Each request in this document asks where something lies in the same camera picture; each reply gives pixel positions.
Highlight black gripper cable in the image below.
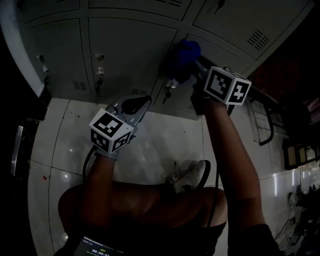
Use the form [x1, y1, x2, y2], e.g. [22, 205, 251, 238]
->
[81, 146, 98, 181]
[194, 159, 222, 229]

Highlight blue cloth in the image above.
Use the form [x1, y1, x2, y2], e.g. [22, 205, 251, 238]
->
[162, 38, 202, 85]

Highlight dark brown wooden furniture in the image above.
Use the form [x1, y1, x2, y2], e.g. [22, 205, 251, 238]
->
[246, 48, 320, 126]

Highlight tangle of cables and gear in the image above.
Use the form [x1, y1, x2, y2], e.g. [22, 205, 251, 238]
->
[274, 183, 320, 256]

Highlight grey metal bar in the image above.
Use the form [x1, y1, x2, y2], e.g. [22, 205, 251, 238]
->
[10, 124, 24, 177]

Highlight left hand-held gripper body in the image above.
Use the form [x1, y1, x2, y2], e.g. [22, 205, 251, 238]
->
[89, 104, 138, 160]

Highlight person's black shorts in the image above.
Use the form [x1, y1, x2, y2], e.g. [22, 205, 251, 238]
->
[52, 219, 227, 256]

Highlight black frame with yellow panels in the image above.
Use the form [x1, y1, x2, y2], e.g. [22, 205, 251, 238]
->
[283, 141, 320, 171]

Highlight white sneaker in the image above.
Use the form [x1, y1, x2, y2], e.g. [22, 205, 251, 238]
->
[168, 159, 207, 195]

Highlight grey metal locker cabinet frame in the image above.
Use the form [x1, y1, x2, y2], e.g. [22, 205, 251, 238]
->
[17, 0, 316, 121]

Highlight person's right leg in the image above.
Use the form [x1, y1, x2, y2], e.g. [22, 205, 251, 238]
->
[139, 186, 229, 230]

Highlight person's leg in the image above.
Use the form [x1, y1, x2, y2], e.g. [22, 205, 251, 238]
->
[57, 181, 163, 233]
[139, 186, 229, 230]

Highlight phone with timer screen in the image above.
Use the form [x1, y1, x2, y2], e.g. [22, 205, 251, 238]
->
[73, 235, 126, 256]

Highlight person's black sleeve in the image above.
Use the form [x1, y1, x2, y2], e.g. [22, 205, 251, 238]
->
[233, 223, 282, 256]

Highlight person's left leg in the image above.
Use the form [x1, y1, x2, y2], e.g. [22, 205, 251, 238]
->
[57, 181, 163, 233]

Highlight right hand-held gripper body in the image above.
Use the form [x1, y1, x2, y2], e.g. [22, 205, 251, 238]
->
[190, 66, 252, 116]

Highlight black metal chair frame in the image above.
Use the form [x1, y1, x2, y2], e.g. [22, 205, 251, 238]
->
[248, 83, 289, 147]

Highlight person's left forearm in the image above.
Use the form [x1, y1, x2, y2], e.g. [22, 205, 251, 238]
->
[83, 151, 119, 226]

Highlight person's right forearm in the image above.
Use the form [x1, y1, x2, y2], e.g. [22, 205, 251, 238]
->
[204, 99, 266, 233]

